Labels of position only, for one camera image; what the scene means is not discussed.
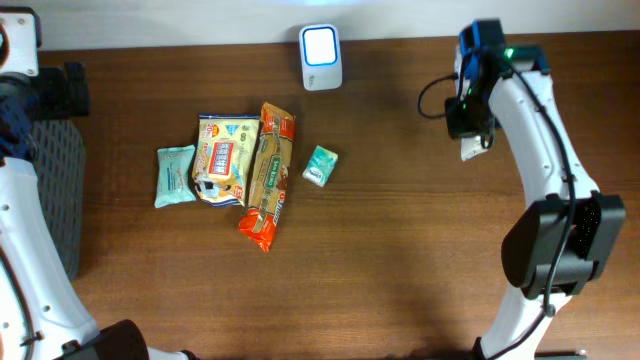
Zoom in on mint green wipes pack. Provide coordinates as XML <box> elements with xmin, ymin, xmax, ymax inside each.
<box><xmin>154</xmin><ymin>145</ymin><xmax>196</xmax><ymax>208</ymax></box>

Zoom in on grey plastic mesh basket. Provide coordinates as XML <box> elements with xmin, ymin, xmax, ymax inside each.
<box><xmin>32</xmin><ymin>120</ymin><xmax>86</xmax><ymax>280</ymax></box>

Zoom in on beige snack bag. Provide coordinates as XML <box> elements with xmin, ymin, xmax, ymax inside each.
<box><xmin>192</xmin><ymin>114</ymin><xmax>260</xmax><ymax>208</ymax></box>

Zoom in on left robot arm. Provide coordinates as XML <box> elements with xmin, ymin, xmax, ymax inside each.
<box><xmin>1</xmin><ymin>5</ymin><xmax>194</xmax><ymax>360</ymax></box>

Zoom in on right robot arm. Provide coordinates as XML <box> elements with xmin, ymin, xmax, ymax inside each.
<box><xmin>445</xmin><ymin>19</ymin><xmax>626</xmax><ymax>359</ymax></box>

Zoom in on small teal gum box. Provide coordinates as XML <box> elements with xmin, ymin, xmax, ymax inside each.
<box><xmin>302</xmin><ymin>145</ymin><xmax>338</xmax><ymax>187</ymax></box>

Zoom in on orange spaghetti packet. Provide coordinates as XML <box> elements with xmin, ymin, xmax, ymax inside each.
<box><xmin>238</xmin><ymin>102</ymin><xmax>295</xmax><ymax>252</ymax></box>

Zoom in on white tube with gold cap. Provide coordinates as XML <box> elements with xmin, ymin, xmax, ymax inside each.
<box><xmin>460</xmin><ymin>136</ymin><xmax>488</xmax><ymax>161</ymax></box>

